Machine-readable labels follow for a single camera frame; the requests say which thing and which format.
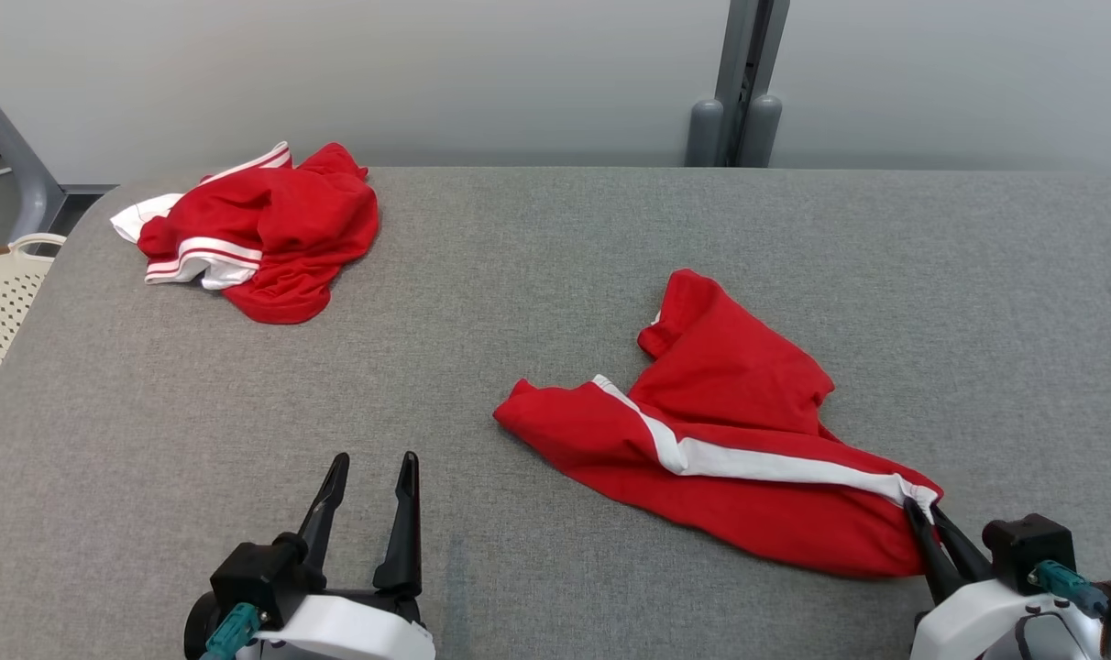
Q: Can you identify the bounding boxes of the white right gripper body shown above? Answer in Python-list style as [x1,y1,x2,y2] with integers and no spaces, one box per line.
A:
[910,577,1107,660]

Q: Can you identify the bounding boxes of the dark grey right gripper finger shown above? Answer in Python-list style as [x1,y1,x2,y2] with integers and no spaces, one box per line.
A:
[930,507,994,585]
[904,498,966,607]

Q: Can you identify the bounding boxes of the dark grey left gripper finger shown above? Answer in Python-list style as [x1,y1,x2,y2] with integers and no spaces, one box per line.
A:
[373,451,424,598]
[297,452,351,589]

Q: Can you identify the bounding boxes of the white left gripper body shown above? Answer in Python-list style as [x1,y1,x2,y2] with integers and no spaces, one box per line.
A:
[242,589,436,660]

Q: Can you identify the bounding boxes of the red shorts with white stripe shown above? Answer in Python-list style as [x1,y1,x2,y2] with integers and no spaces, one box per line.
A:
[493,269,943,580]

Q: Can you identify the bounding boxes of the red shirt with white sleeves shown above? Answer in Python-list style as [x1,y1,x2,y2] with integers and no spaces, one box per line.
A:
[111,141,380,325]

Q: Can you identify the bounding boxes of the grey fabric table cover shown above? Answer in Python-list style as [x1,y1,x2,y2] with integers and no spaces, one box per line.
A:
[0,167,1111,660]

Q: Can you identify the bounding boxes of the cream perforated laundry basket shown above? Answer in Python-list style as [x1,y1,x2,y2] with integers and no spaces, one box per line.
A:
[0,233,67,427]

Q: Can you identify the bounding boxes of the black left cable teal plug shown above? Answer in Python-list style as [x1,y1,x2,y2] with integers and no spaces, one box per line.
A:
[200,602,263,660]

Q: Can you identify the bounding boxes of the grey metal partition post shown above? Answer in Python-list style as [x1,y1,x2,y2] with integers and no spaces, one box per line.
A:
[684,0,791,169]

